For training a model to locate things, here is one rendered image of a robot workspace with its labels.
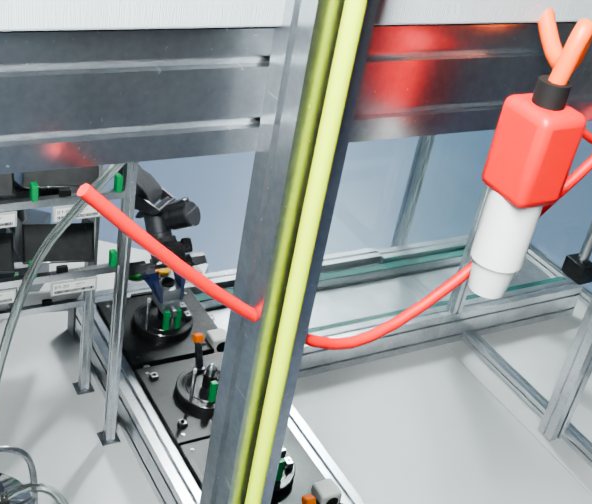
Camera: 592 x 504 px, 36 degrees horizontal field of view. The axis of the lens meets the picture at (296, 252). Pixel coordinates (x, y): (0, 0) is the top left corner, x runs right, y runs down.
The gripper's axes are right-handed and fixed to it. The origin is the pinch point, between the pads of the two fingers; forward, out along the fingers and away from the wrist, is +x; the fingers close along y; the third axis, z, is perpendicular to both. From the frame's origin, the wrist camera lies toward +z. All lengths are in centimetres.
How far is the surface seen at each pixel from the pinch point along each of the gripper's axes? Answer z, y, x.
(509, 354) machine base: 7, 90, 34
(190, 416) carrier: 16.7, -6.9, 27.7
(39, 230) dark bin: 27.7, -34.0, -13.8
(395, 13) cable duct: 147, -38, -13
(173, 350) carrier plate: 0.3, -1.7, 14.4
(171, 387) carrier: 9.3, -7.1, 21.6
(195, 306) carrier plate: -10.7, 10.1, 5.7
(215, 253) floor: -191, 101, -15
